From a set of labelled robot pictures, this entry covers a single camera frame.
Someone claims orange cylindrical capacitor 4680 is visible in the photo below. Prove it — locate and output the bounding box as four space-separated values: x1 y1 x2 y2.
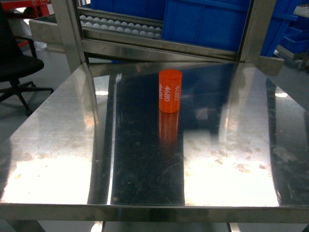
158 69 183 113

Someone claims blue plastic bin left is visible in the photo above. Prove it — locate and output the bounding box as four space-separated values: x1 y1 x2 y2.
90 0 166 20

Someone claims blue plastic bin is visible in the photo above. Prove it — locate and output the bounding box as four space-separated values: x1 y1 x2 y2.
162 0 250 52
90 0 166 20
261 0 299 57

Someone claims stainless steel roller rack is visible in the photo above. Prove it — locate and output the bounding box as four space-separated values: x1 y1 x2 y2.
29 0 284 75

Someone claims blue plastic bin centre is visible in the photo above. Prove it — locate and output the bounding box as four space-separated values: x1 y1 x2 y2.
162 0 250 52

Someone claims black office chair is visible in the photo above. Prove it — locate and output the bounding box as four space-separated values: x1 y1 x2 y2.
0 8 54 116

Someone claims blue plastic bin right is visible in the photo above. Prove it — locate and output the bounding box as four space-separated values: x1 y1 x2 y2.
261 0 299 57

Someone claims red metal frame table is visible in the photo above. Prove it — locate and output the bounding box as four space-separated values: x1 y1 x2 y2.
0 0 51 19

